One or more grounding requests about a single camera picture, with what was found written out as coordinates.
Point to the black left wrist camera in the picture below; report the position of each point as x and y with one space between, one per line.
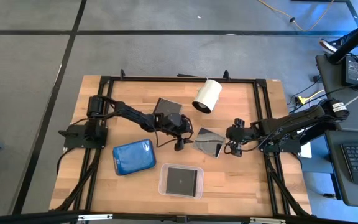
179 145

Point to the small white box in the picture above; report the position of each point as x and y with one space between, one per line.
306 150

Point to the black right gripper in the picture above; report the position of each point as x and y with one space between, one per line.
241 133

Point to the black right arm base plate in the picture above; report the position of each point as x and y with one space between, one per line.
286 146

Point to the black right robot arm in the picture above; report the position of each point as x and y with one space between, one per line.
300 119

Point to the black power adapter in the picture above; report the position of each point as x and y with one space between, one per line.
352 71

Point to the person's shoe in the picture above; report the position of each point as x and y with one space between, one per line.
329 45

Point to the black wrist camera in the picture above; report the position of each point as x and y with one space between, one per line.
179 145
235 149

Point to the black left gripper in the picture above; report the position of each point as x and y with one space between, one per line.
172 123

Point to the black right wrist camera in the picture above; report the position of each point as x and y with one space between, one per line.
235 149

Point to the black aluminium table frame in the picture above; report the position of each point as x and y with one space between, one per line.
182 79

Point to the white cylinder with black opening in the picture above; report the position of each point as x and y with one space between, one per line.
208 93

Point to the clear plastic bin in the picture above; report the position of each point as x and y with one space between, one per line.
162 189

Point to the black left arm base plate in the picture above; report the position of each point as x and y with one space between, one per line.
82 137

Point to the black aluminium crossbeam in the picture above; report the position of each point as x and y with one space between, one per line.
26 217

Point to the black slanted pole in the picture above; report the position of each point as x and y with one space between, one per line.
356 39

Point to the black clear-lid jewel case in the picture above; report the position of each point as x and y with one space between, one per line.
166 107
181 181
208 143

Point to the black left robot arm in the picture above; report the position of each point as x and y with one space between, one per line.
129 113

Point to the blue translucent jewel case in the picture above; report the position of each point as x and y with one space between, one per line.
134 157

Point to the grey side desk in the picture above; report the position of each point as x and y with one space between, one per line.
337 186

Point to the small black camera box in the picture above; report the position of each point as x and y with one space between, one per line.
181 218

